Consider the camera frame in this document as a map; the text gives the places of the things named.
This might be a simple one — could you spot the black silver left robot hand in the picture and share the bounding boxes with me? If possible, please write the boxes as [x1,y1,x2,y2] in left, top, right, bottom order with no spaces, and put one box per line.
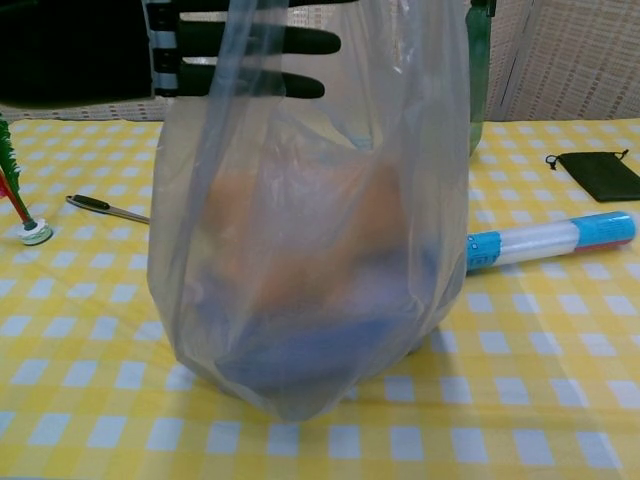
[0,0,359,109]

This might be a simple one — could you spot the clear plastic bag with items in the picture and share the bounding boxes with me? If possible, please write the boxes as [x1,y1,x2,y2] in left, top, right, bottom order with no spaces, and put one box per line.
[148,0,471,424]

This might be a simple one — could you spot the woven bamboo screen panel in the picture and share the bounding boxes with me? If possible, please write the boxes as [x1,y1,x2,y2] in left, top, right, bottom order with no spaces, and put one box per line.
[487,0,536,122]
[514,0,640,122]
[0,97,167,122]

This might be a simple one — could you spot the red green feather shuttlecock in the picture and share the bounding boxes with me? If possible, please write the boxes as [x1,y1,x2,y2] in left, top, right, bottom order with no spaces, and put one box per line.
[0,117,54,246]

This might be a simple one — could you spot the orange plush item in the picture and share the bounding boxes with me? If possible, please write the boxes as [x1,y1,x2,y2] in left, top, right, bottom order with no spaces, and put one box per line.
[204,159,401,311]

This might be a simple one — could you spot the blue white packet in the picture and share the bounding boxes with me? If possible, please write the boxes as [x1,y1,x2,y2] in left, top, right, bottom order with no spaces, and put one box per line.
[214,299,416,396]

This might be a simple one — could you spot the green spray bottle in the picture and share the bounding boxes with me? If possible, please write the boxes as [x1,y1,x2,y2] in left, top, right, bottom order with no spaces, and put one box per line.
[464,0,494,160]

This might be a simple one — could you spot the blue white cling film roll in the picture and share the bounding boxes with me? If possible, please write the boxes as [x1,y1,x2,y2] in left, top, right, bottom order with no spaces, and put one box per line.
[464,209,640,274]

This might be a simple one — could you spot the yellow white checked tablecloth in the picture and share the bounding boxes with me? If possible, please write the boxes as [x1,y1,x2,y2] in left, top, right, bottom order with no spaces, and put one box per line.
[0,118,640,480]

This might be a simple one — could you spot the steel ladle with black handle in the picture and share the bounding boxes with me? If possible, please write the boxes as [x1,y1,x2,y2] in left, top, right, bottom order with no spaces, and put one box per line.
[65,194,151,225]

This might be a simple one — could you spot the black drawstring pouch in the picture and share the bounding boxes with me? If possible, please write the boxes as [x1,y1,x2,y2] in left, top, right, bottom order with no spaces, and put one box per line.
[545,149,640,204]

